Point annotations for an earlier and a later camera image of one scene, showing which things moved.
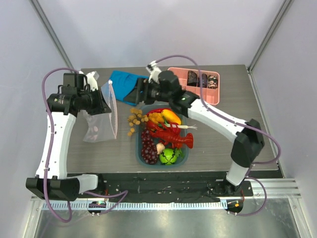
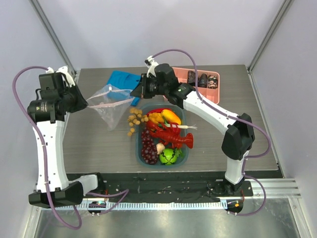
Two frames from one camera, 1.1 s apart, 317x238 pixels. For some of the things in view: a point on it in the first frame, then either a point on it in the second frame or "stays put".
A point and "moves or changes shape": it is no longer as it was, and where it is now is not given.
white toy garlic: (160, 147) stays put
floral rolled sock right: (212, 82) stays put
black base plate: (166, 188) stays put
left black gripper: (102, 107) -> (82, 103)
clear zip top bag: (101, 127) moves or changes shape
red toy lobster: (170, 136) stays put
